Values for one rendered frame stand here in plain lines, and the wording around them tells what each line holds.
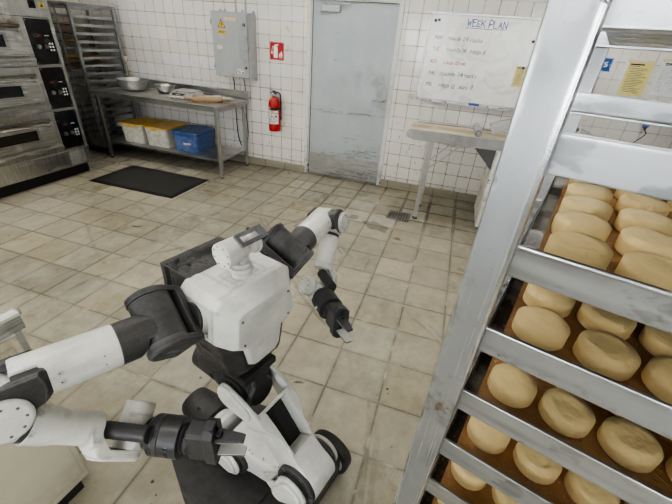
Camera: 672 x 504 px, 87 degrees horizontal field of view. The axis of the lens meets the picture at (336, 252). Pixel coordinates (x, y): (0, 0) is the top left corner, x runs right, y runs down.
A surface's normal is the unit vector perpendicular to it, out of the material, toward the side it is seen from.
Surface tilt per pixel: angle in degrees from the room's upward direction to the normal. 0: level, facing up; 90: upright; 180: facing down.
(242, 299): 45
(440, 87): 90
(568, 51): 90
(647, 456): 0
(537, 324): 0
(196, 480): 0
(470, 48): 90
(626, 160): 90
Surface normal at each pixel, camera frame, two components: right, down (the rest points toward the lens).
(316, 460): 0.54, -0.48
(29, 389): 0.71, 0.22
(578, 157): -0.57, 0.39
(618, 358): 0.07, -0.86
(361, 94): -0.31, 0.47
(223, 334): 0.18, 0.43
